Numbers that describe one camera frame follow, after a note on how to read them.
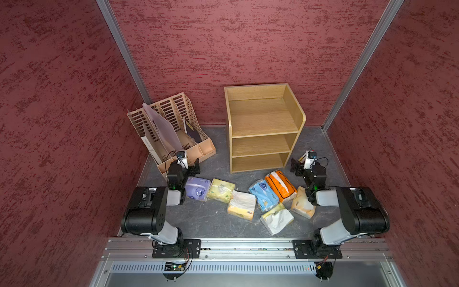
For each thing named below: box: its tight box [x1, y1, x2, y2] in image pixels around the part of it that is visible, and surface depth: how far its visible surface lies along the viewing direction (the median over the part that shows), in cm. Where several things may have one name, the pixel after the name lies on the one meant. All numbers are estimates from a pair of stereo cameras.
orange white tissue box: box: [227, 190, 257, 222], surface depth 82 cm
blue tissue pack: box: [248, 179, 280, 212], surface depth 87 cm
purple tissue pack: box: [185, 176, 211, 203], surface depth 87 cm
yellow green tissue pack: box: [207, 178, 236, 204], surface depth 88 cm
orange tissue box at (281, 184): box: [264, 170, 298, 203], surface depth 87 cm
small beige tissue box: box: [290, 185, 316, 219], surface depth 83 cm
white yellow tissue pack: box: [259, 202, 295, 237], surface depth 75 cm
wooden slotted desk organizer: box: [126, 92, 216, 180], surface depth 102 cm
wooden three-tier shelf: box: [224, 83, 306, 174], surface depth 87 cm
